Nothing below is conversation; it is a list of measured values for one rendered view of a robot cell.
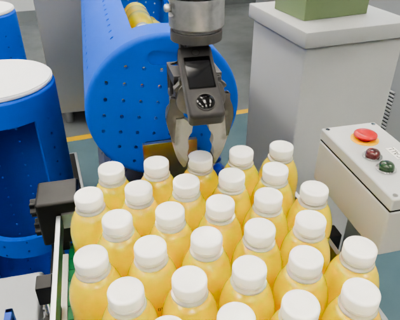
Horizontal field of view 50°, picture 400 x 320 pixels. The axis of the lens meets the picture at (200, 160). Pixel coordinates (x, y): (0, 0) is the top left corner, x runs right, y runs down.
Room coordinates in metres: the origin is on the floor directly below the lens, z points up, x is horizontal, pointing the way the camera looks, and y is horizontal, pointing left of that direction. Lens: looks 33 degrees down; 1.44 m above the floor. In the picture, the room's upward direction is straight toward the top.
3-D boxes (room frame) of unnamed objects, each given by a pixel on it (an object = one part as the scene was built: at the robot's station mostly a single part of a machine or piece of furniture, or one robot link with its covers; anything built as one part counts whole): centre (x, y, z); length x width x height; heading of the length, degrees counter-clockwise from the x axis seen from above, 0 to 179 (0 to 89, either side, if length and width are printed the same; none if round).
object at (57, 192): (0.59, 0.24, 0.95); 0.10 x 0.07 x 0.10; 104
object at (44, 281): (0.41, 0.22, 0.94); 0.03 x 0.02 x 0.08; 14
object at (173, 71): (0.60, 0.01, 1.22); 0.09 x 0.08 x 0.12; 14
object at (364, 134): (0.60, -0.26, 1.11); 0.04 x 0.04 x 0.01
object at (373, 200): (0.55, -0.27, 1.05); 0.20 x 0.10 x 0.10; 14
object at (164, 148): (0.68, 0.06, 0.99); 0.10 x 0.02 x 0.12; 104
